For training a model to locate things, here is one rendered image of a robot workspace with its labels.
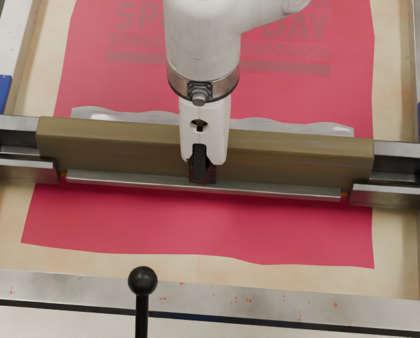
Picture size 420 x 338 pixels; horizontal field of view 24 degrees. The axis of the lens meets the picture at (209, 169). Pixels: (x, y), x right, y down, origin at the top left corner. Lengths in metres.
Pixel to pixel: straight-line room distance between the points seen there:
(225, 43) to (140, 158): 0.24
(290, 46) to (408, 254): 0.34
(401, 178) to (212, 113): 0.29
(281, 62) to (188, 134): 0.32
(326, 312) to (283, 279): 0.08
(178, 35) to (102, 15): 0.45
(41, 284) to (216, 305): 0.19
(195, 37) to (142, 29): 0.43
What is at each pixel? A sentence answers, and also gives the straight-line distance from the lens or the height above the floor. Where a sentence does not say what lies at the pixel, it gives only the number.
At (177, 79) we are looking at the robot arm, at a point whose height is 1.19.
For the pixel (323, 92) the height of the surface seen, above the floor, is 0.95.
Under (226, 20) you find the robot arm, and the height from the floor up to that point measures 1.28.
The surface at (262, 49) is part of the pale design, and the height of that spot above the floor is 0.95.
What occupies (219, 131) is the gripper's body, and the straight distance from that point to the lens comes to 1.01.
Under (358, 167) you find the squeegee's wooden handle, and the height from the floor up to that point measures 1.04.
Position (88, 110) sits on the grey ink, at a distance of 1.26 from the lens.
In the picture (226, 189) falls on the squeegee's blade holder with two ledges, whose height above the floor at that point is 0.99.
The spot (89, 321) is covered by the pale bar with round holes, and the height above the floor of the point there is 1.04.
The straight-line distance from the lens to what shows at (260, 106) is 1.26.
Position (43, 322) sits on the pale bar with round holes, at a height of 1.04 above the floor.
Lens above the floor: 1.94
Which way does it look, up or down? 56 degrees down
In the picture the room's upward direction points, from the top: straight up
